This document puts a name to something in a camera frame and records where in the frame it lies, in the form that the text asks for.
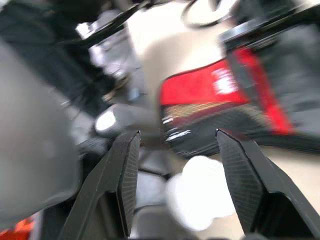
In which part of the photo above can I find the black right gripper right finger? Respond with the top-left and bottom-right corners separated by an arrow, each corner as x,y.
215,128 -> 320,240

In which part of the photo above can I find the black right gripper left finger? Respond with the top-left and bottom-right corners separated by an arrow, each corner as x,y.
58,130 -> 142,240

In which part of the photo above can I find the white plush zipper charm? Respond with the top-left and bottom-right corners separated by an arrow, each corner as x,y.
165,155 -> 237,232

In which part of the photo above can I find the red black paddle case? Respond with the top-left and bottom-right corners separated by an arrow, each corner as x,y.
157,24 -> 320,161

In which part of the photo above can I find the silver robot body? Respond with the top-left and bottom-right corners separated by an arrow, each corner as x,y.
0,0 -> 151,227

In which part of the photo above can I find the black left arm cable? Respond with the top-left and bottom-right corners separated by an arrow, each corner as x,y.
181,0 -> 235,29

